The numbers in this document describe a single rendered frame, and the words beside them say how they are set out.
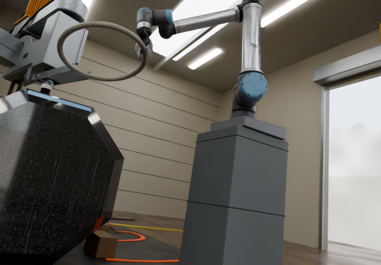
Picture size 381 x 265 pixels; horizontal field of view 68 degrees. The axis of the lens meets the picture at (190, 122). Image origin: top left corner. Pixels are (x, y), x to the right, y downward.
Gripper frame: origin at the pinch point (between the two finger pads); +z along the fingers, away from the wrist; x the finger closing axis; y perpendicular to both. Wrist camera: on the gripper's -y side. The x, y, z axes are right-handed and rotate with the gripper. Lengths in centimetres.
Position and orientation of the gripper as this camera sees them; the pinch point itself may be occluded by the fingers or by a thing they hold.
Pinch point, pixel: (144, 56)
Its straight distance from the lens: 162.6
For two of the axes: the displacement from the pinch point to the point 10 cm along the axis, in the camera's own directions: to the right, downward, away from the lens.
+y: 1.4, 4.4, 8.9
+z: 0.9, 8.9, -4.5
